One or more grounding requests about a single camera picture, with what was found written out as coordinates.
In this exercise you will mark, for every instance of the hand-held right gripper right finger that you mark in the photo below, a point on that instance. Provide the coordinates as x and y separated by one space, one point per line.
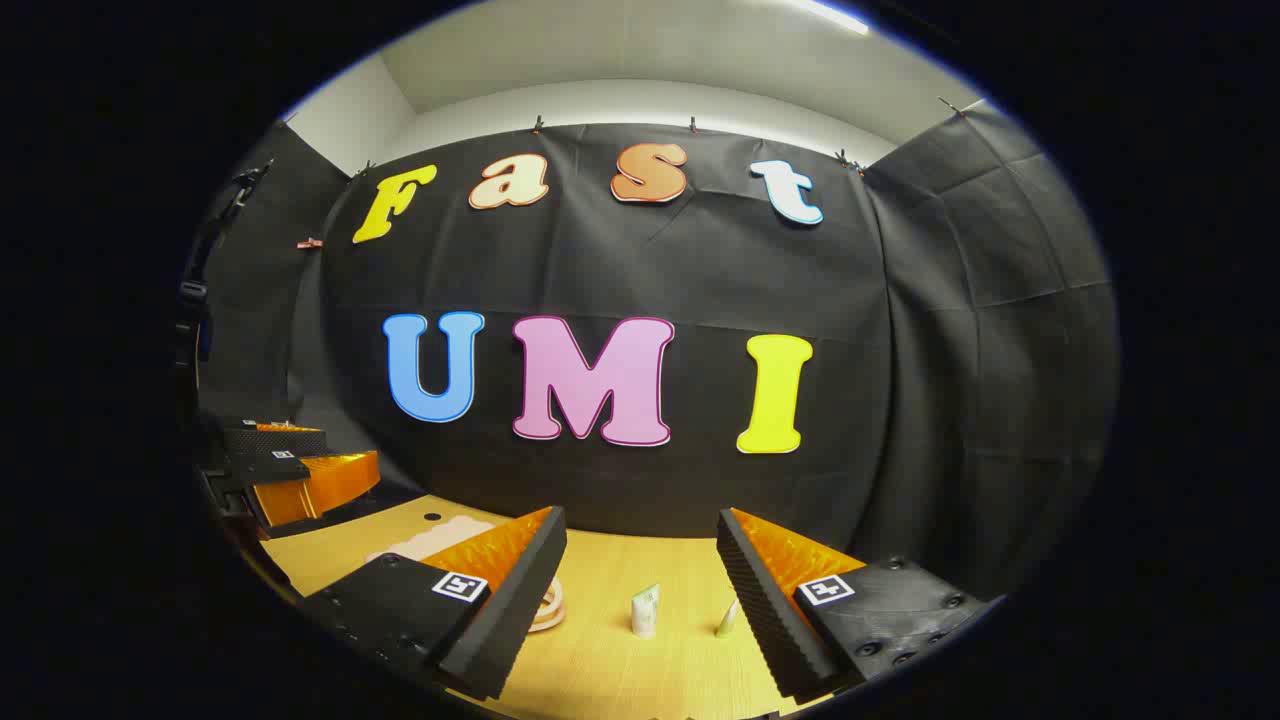
765 610

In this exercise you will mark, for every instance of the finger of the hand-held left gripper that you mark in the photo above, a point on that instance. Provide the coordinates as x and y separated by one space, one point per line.
320 485
285 440

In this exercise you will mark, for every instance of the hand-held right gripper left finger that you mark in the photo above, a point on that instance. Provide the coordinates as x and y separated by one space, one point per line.
510 610

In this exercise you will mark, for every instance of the white skincare tube green cap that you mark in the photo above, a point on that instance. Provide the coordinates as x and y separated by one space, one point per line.
727 620

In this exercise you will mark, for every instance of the white skincare tube green label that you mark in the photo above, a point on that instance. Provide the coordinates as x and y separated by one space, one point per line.
645 612

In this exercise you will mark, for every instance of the black equipment stand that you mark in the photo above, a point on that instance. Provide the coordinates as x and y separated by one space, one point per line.
195 300

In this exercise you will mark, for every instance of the black backdrop cloth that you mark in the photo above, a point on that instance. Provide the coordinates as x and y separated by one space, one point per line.
700 270

